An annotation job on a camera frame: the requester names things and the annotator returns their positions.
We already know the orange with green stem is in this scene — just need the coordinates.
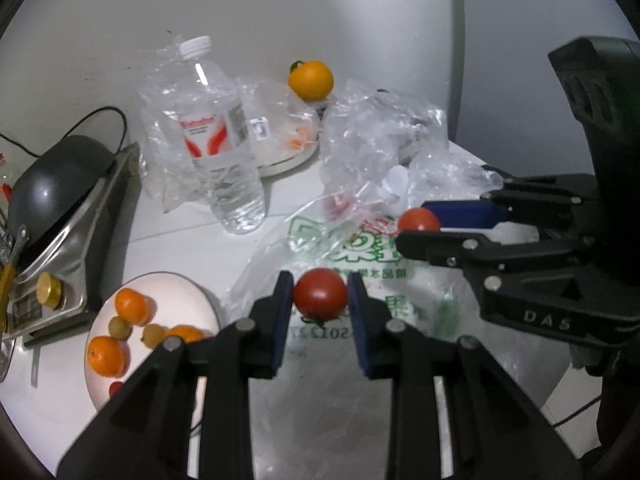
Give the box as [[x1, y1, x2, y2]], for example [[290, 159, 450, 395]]
[[288, 60, 334, 102]]

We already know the red tomato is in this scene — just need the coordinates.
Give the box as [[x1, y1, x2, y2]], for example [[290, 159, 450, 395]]
[[293, 268, 349, 321], [398, 208, 442, 235]]

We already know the dark grey pan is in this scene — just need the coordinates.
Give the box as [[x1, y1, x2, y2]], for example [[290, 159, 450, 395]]
[[10, 135, 118, 256]]

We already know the white round tray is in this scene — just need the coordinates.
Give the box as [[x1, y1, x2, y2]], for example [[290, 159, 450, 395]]
[[240, 105, 321, 178]]

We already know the white paper sheet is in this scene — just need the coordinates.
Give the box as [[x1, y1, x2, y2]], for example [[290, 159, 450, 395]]
[[542, 355, 603, 451]]

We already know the clear plastic water bottle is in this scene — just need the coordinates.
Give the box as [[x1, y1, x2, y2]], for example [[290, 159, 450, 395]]
[[172, 36, 267, 235]]

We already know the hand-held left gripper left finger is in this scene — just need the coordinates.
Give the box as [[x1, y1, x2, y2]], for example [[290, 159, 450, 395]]
[[56, 270, 295, 480]]

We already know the metal device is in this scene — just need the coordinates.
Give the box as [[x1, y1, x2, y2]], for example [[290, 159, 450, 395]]
[[0, 142, 143, 346]]

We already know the black cable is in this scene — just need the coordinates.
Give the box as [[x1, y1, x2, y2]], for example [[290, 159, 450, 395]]
[[550, 392, 603, 428], [0, 106, 128, 158]]

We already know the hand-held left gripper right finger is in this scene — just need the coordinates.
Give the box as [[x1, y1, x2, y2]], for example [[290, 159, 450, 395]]
[[346, 270, 584, 480]]

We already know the small mandarin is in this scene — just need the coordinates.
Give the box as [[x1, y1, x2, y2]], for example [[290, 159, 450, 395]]
[[115, 287, 153, 326], [86, 336, 128, 378]]

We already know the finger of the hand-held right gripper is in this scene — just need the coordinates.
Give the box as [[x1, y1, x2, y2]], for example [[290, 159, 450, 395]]
[[421, 164, 598, 233], [395, 229, 597, 287]]

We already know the green printed plastic bag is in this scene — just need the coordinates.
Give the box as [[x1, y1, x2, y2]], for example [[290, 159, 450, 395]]
[[220, 195, 576, 411]]

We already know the crumpled clear plastic bag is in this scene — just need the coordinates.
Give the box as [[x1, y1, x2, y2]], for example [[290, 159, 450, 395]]
[[317, 79, 503, 221]]

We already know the large orange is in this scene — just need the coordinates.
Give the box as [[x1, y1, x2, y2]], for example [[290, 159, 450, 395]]
[[164, 325, 213, 346]]

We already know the white plate with black rim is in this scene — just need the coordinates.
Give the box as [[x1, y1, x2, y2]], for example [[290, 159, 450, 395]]
[[84, 271, 223, 413]]

